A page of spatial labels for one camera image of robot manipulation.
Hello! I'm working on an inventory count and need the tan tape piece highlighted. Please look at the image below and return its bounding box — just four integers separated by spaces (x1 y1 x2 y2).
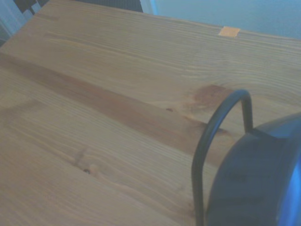
218 26 241 38

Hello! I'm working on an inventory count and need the black wire bowl stand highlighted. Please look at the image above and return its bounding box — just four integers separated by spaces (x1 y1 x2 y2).
191 89 254 226

